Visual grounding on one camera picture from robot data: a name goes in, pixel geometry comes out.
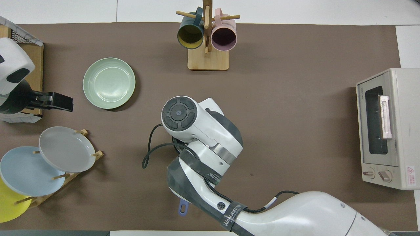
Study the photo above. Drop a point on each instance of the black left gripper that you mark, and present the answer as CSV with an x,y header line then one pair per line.
x,y
60,102

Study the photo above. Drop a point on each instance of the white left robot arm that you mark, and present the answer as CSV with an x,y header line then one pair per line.
x,y
13,62

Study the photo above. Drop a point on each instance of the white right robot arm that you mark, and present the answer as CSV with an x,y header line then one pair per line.
x,y
210,131

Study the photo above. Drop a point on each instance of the grey plate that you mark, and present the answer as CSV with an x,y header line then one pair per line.
x,y
67,149

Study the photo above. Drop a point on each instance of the mint green plate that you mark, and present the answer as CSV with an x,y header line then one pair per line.
x,y
109,83

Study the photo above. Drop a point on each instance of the wooden plate rack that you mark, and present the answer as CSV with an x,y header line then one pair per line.
x,y
70,178

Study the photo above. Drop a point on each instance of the light blue plate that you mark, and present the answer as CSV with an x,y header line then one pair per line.
x,y
26,172

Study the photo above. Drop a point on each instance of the yellow plate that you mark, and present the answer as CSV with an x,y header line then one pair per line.
x,y
10,206

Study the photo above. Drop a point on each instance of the grey crumpled bag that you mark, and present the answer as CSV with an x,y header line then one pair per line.
x,y
19,118

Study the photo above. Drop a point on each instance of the wooden shelf rack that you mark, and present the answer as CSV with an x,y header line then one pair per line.
x,y
35,65

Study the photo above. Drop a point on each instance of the teal mug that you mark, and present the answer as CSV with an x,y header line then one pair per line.
x,y
190,35

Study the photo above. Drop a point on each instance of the wooden mug tree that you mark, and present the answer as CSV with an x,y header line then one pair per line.
x,y
208,60

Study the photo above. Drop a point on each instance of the pink mug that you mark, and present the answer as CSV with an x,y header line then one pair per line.
x,y
224,37

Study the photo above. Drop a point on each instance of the brown table mat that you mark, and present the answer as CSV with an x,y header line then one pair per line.
x,y
295,114

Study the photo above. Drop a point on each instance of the white toaster oven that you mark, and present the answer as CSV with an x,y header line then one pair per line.
x,y
403,131

